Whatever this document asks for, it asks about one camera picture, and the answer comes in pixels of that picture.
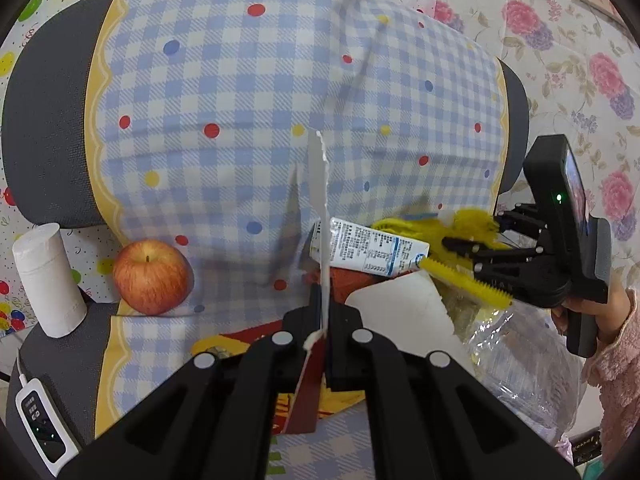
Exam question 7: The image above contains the person's right forearm pink sleeve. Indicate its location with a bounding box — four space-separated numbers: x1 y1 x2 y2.
580 287 640 467

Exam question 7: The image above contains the white toilet paper roll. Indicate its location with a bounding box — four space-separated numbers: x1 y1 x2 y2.
12 223 89 339

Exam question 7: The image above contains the white controller with buttons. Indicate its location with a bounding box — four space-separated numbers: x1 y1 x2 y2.
14 377 81 479

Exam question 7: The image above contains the red yellow printed packet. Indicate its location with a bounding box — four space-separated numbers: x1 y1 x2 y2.
191 266 392 436

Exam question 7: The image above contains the torn white red cardboard piece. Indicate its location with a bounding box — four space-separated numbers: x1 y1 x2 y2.
282 130 333 437

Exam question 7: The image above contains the red apple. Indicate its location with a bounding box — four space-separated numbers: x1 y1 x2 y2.
112 239 195 316

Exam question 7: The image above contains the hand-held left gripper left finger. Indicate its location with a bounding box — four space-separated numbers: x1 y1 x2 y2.
57 282 325 480

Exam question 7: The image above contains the white blue milk carton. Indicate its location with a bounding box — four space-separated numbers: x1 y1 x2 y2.
306 217 432 279

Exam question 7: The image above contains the white paper sheet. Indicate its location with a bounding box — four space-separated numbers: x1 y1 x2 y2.
345 270 470 361

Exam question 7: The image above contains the white controller cable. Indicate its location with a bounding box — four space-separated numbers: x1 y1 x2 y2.
0 349 27 392

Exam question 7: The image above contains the clear plastic bag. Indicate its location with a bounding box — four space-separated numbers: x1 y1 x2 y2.
440 280 585 443

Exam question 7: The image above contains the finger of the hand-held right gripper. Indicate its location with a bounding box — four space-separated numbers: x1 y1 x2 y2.
492 202 547 242
441 236 545 267

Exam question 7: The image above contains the floral printed cloth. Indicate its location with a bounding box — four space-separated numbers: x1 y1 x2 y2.
435 0 640 291

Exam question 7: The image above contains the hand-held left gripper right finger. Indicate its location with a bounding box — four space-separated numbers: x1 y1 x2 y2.
324 302 583 480

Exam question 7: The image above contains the yellow fluffy yarn bundle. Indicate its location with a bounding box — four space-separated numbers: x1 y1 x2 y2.
371 209 502 262

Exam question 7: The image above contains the person's right hand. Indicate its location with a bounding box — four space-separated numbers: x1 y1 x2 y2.
551 279 627 347

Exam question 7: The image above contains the blue checkered dotted blanket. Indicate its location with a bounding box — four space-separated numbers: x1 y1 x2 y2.
82 0 512 480

